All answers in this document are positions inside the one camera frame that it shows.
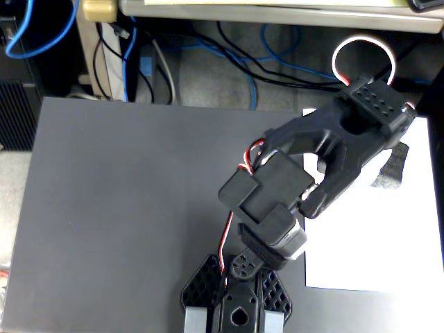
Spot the black foam cube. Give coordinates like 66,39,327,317
368,141,411,191

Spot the blue plug connector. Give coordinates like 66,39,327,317
139,56,154,78

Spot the dark grey mat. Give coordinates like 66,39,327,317
1,96,444,333

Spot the beige desk leg panel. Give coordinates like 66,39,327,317
75,16,126,102

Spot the grey metal clamp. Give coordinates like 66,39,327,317
183,306,209,333
263,309,286,333

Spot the grey desk edge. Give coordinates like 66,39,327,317
119,0,444,35

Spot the white paper sheet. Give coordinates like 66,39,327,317
302,108,444,296

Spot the beige plastic box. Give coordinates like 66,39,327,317
82,0,118,22

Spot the black computer tower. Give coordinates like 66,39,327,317
0,80,40,152

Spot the black object on desk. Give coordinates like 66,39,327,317
406,0,444,14

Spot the servo cable at shoulder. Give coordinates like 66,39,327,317
237,137,278,176

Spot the servo cable at base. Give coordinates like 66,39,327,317
217,210,234,289

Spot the long blue floor cable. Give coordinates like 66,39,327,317
162,23,348,111

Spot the grey white cable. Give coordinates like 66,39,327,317
151,39,178,105

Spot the black floor cable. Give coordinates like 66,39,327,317
194,20,351,94

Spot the blue cable along leg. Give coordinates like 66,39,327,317
121,17,139,103

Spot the long looped servo cable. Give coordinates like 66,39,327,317
330,34,398,87

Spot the blue looped network cable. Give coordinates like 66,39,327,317
4,0,81,59

